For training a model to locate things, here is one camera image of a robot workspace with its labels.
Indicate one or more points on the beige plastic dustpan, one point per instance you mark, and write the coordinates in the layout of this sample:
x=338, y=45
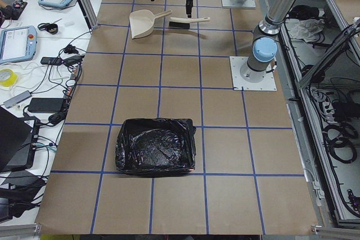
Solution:
x=142, y=22

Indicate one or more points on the black-lined trash bin left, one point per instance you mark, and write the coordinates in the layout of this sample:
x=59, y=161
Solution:
x=156, y=147

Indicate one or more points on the black scissors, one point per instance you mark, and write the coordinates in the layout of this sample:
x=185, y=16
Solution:
x=44, y=26

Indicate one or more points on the blue teach pendant near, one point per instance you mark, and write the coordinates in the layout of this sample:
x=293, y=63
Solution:
x=18, y=44

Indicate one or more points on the yellow tape roll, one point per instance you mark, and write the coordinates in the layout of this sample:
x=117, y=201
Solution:
x=7, y=77

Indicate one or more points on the black power adapter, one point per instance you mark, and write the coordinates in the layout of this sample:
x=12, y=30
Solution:
x=46, y=105

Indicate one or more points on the black laptop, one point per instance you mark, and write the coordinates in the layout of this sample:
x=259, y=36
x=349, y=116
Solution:
x=18, y=138

